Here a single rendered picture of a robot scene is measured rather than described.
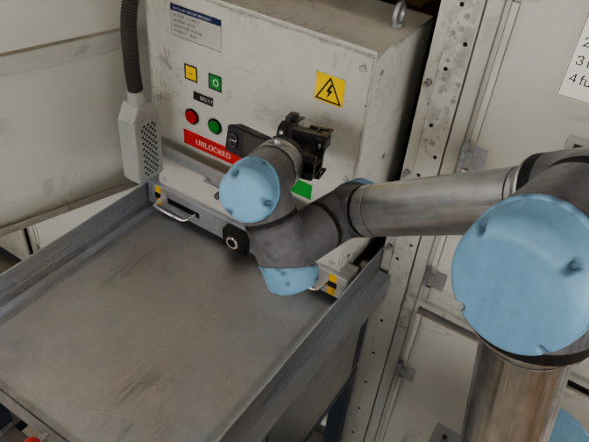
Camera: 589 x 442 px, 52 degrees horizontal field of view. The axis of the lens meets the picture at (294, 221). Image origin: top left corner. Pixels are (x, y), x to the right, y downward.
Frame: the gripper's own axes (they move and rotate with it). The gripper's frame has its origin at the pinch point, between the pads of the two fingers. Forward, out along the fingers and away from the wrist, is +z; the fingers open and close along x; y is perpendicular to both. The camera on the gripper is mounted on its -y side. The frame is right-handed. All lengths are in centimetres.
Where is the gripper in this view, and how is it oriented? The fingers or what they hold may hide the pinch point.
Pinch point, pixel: (301, 128)
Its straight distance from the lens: 107.7
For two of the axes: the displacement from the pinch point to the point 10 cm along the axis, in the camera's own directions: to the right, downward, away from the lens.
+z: 2.7, -3.6, 8.9
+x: 1.5, -9.0, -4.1
